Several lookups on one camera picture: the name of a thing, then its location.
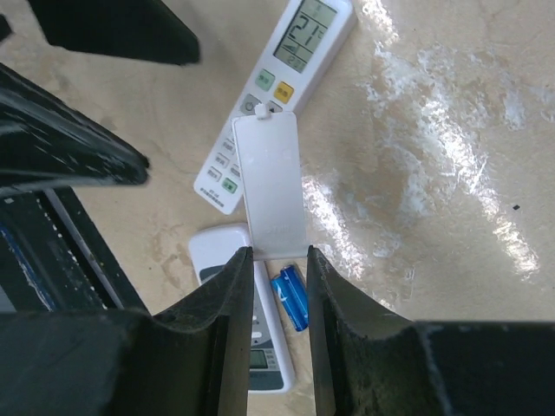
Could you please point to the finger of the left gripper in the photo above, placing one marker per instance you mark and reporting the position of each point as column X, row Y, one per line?
column 139, row 30
column 45, row 143

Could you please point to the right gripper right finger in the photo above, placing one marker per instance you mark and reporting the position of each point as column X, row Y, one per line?
column 368, row 360

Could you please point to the black table front rail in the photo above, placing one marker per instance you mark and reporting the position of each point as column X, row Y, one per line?
column 53, row 258

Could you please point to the blue battery left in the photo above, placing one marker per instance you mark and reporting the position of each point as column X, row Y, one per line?
column 285, row 296

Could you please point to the white long remote control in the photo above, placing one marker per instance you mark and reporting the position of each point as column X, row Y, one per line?
column 300, row 49

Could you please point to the blue battery right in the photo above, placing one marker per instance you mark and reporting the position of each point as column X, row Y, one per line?
column 293, row 278

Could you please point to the grey-faced remote control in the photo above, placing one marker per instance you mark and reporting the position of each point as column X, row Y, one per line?
column 271, row 368

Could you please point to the blue battery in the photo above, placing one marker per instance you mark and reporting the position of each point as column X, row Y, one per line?
column 293, row 278
column 285, row 296

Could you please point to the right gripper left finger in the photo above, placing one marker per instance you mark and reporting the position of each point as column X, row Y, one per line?
column 191, row 359

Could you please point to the white battery cover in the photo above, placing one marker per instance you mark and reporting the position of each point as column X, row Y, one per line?
column 270, row 168

